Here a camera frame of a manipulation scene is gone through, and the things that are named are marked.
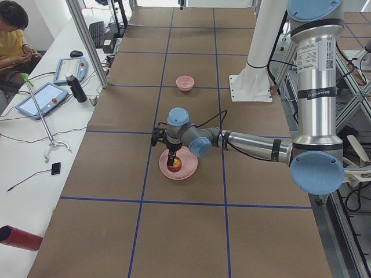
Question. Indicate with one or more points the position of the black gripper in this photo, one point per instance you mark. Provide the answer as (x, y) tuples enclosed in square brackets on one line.
[(173, 146)]

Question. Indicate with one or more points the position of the red apple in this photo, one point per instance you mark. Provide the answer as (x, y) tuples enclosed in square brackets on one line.
[(176, 165)]

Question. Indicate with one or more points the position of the pink bowl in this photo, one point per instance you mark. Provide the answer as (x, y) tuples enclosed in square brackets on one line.
[(185, 83)]

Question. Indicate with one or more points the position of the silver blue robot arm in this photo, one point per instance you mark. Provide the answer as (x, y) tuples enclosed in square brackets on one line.
[(314, 156)]

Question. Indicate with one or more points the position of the pink plate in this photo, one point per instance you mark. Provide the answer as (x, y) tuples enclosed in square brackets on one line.
[(189, 163)]

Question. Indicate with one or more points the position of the black water bottle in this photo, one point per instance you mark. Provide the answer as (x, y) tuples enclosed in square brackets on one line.
[(76, 88)]

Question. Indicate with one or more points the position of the small black device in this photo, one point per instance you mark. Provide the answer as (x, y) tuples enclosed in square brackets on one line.
[(56, 168)]

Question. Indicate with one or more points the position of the far blue teach pendant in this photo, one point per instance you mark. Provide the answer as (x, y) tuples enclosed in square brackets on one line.
[(77, 67)]

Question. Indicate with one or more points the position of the blue teach pendant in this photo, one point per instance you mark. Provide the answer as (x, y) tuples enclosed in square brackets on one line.
[(77, 67), (47, 96)]

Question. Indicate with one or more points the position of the near blue teach pendant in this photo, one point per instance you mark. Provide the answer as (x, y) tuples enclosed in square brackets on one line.
[(47, 96)]

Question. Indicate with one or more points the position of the black computer mouse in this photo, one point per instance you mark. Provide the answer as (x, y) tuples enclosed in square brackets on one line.
[(76, 53)]

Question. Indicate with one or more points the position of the black keyboard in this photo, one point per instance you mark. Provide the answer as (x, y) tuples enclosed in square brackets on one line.
[(96, 31)]

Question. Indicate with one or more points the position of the reacher grabber stick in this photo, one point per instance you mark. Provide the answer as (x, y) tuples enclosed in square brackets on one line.
[(53, 144)]

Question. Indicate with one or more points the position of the red thermos bottle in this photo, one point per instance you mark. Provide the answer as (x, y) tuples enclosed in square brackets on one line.
[(16, 237)]

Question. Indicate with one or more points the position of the person in yellow shirt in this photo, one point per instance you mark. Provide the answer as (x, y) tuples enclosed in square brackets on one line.
[(17, 57)]

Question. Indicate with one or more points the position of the white pedestal column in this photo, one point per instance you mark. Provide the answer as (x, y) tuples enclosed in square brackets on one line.
[(252, 83)]

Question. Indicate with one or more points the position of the aluminium frame post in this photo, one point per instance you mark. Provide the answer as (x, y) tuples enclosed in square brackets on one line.
[(80, 23)]

